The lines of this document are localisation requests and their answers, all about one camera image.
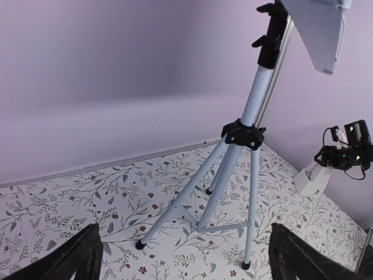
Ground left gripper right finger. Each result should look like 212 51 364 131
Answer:
268 223 372 279

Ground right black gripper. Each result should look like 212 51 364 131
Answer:
314 146 349 169

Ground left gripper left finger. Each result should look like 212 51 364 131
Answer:
5 223 104 280

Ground white wedge block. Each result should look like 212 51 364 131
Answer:
294 161 333 198

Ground light blue music stand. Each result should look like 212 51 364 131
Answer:
135 1 351 270

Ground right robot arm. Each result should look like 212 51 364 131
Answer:
314 120 372 171

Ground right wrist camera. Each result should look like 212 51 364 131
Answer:
330 126 349 149

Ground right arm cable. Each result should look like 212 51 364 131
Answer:
322 127 368 181

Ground right aluminium post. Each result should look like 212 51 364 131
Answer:
255 16 294 127

